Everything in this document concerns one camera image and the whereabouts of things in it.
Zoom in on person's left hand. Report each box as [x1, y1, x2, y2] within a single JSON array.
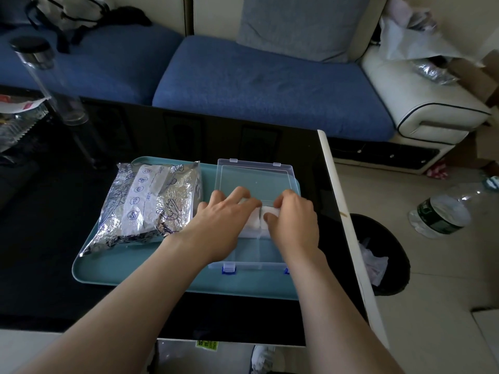
[[171, 187, 262, 266]]

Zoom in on person's right hand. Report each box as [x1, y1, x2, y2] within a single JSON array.
[[264, 189, 325, 262]]

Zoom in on white gauze pad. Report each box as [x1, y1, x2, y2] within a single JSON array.
[[238, 198, 274, 240]]

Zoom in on person's right forearm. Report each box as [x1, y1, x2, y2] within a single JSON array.
[[283, 248, 404, 374]]

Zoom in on person's left forearm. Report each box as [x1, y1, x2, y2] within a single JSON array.
[[16, 234, 213, 374]]

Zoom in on clear plastic box blue latches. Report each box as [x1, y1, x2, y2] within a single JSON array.
[[207, 158, 301, 275]]

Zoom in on silver foil zip bag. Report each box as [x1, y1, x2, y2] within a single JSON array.
[[80, 162, 203, 257]]

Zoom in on teal plastic tray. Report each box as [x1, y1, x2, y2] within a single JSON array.
[[72, 156, 303, 301]]

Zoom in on blue sofa seat cushion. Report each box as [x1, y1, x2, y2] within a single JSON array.
[[152, 36, 397, 143], [0, 22, 185, 106]]

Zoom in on white crumpled tissue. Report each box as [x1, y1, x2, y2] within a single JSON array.
[[358, 239, 390, 287]]

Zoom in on black trash bin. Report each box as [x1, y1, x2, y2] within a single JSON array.
[[349, 213, 411, 297]]

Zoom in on pink floor item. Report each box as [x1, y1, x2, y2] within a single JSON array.
[[426, 161, 450, 180]]

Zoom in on clear water bottle green label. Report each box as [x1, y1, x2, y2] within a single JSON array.
[[408, 176, 499, 240]]

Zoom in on grey pillow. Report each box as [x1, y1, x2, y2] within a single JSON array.
[[236, 0, 372, 64]]

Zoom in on clear tall bottle black lid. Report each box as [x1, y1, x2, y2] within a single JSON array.
[[9, 36, 90, 126]]

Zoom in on clear plastic snack wrapper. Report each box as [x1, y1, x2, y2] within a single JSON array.
[[0, 94, 52, 153]]

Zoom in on black cloth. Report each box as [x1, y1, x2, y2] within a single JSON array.
[[108, 6, 153, 28]]

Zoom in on small crumpled foil bag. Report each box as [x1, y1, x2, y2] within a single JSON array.
[[409, 58, 461, 85]]

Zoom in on white plastic bag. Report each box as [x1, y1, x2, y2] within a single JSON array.
[[377, 15, 485, 69]]

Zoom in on brown cardboard box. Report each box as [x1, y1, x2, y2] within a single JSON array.
[[448, 50, 499, 170]]

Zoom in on pale pink cloth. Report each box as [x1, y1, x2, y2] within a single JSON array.
[[384, 0, 438, 32]]

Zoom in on white backpack black straps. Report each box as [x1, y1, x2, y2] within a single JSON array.
[[25, 0, 112, 54]]

